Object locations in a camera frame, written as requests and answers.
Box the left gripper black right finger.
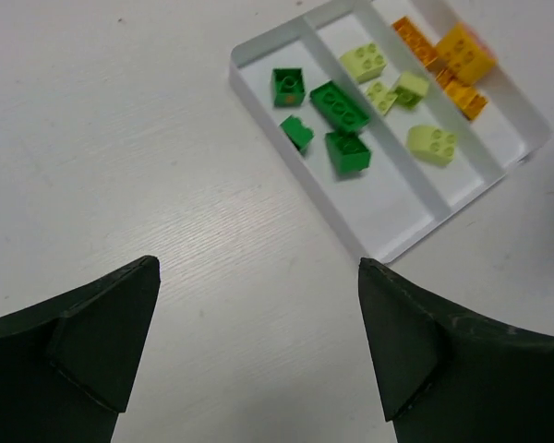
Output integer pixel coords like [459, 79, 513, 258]
[358, 258, 554, 442]

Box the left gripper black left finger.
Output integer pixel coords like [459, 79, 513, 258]
[0, 256, 161, 442]

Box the lime lego brick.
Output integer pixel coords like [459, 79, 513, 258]
[392, 71, 429, 110]
[366, 80, 398, 116]
[406, 125, 457, 167]
[339, 42, 387, 84]

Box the dark green lego brick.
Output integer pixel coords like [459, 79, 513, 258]
[325, 131, 371, 175]

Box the dark green small lego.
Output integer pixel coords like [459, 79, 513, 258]
[280, 115, 314, 156]

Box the yellow long lego brick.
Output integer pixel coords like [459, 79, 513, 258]
[436, 68, 488, 121]

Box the dark green square lego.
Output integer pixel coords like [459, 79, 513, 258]
[309, 80, 370, 134]

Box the orange lego brick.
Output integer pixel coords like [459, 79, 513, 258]
[391, 16, 443, 73]

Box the orange flower lego piece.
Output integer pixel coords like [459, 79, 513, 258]
[435, 22, 496, 85]

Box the white three-compartment tray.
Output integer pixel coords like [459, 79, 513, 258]
[229, 1, 551, 263]

